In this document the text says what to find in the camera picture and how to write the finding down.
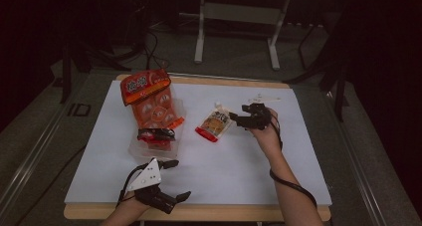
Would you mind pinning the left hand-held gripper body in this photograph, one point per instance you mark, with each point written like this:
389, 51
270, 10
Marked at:
147, 178

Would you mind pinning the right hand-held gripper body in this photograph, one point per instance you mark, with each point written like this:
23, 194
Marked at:
262, 118

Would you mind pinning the white orange spouted pouch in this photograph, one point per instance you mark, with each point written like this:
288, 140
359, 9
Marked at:
215, 123

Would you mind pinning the clear plastic container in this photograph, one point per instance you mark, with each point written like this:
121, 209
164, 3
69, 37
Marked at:
142, 151

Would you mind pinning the red black snack packet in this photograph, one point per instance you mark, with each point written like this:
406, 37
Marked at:
156, 134

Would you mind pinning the large orange snack bag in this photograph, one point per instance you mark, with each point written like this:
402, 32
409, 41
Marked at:
149, 100

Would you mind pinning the person's right hand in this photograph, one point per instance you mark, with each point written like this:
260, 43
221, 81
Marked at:
268, 139

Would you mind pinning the person's left hand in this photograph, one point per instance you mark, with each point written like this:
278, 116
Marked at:
134, 204

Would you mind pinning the wooden table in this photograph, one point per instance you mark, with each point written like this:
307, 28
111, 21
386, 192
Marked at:
215, 213

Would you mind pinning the white table mat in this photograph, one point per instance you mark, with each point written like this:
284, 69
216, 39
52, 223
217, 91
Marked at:
215, 173

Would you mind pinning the black stand legs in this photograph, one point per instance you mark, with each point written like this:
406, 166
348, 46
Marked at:
66, 80
340, 86

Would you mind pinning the white metal stand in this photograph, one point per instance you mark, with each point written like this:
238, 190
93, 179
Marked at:
199, 37

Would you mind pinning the metal floor rail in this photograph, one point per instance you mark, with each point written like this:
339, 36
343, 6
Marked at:
358, 166
30, 159

